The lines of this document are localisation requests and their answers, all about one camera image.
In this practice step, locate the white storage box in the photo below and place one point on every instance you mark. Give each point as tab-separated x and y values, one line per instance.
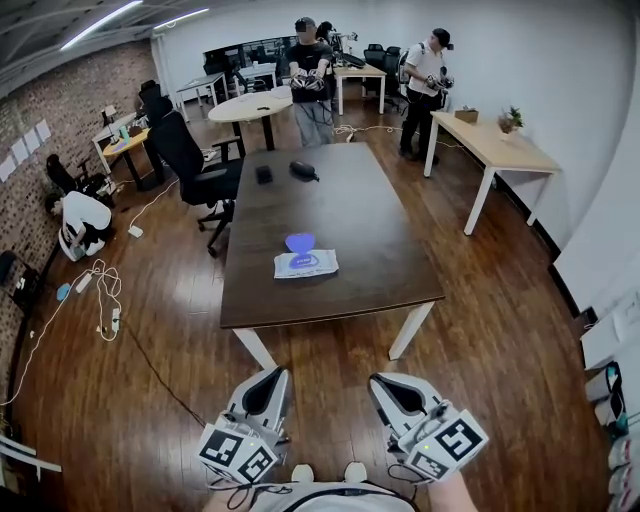
612	335

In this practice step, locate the black glasses case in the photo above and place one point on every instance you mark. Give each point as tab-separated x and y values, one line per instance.
303	169

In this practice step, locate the wooden tissue box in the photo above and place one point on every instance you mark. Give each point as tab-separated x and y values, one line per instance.
466	115

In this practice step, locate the beige table white legs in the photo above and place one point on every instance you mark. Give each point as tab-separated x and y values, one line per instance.
495	145

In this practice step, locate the large black office chair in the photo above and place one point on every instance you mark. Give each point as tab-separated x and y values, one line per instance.
190	165

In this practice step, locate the dark glass window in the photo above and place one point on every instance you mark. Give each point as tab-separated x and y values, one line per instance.
250	50

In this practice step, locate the white plastic container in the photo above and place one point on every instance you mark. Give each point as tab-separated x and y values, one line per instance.
70	247

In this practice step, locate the desk lamp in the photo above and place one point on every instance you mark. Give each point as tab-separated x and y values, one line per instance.
109	112

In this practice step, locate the purple wet wipe lid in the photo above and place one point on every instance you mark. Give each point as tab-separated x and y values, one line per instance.
300	242

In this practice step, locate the person's white shirt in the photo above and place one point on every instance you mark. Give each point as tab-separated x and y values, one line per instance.
330	497

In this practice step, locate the person's left shoe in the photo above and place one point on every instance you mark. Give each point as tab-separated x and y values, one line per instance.
302	472

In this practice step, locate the yellow round table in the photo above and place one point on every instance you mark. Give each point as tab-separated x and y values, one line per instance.
125	145

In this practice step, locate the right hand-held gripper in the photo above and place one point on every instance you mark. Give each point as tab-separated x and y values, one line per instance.
445	445

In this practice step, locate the person's shoe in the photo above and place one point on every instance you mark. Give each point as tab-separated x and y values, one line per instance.
302	472
356	471

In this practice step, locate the black wallet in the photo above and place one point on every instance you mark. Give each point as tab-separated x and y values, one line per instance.
264	174

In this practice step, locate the black folding chair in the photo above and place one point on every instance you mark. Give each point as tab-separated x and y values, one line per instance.
20	285

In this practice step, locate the person's right forearm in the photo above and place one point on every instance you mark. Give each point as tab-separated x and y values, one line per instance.
455	495

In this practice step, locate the white paper sheet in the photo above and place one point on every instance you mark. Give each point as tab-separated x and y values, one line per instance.
31	140
43	130
7	168
19	151

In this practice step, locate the pink potted plant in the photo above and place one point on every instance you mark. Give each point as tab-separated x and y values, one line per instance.
506	125

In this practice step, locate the white wet wipe pack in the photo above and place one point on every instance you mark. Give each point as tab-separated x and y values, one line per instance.
325	267

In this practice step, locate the dark wooden table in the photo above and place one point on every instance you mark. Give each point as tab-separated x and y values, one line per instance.
340	210

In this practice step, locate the white desk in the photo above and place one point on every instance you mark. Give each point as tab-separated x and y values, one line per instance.
257	67
115	125

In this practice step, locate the round white table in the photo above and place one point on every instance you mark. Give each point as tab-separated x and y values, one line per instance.
250	105

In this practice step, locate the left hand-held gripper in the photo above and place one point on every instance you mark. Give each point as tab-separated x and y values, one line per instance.
235	452

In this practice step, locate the white and black bag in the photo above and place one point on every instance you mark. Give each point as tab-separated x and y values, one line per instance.
607	400

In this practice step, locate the green bottle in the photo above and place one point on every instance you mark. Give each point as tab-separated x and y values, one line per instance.
123	133

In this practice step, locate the person's right shoe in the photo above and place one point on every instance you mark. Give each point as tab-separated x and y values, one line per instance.
356	471

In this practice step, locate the ceiling light strip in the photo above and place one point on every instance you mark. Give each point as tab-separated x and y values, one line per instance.
182	17
100	22

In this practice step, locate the white frame table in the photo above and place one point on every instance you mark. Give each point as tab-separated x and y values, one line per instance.
25	457

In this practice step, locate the green potted plant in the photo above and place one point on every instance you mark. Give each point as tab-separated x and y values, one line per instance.
516	116

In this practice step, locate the person's left forearm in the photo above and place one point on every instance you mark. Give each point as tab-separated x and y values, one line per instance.
220	502

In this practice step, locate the blue round pad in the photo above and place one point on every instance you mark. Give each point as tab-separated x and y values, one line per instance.
63	292

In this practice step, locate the grey desk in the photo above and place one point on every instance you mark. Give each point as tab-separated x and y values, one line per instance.
202	80

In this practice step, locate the small beige desk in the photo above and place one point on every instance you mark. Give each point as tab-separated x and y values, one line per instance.
360	71

